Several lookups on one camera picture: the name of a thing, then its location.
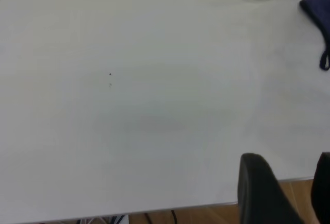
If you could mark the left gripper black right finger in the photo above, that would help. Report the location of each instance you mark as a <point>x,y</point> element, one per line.
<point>322,188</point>

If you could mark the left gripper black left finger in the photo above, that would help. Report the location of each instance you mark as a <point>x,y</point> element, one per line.
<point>260,190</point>

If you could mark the purple cloth with black trim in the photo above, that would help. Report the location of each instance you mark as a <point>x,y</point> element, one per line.
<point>318,10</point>

